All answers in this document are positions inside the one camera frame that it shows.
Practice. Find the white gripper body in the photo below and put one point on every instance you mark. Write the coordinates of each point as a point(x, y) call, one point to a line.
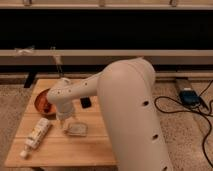
point(64, 110)

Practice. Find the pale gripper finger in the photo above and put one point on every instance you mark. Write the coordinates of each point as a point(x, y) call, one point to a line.
point(62, 123)

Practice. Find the white sponge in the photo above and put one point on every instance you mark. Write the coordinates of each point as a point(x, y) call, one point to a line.
point(76, 129)

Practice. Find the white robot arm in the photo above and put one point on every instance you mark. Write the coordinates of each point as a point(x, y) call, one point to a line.
point(124, 92)

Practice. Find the white tube bottle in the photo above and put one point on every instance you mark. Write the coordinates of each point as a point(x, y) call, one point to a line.
point(35, 137)

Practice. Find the orange bowl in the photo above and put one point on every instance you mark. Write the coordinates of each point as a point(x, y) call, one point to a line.
point(42, 105)

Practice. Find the small black block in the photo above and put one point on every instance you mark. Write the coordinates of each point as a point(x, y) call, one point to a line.
point(85, 102)

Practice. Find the wooden table board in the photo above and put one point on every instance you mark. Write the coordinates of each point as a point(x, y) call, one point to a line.
point(57, 149)

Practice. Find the blue device on floor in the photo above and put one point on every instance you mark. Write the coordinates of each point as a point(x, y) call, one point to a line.
point(189, 97)

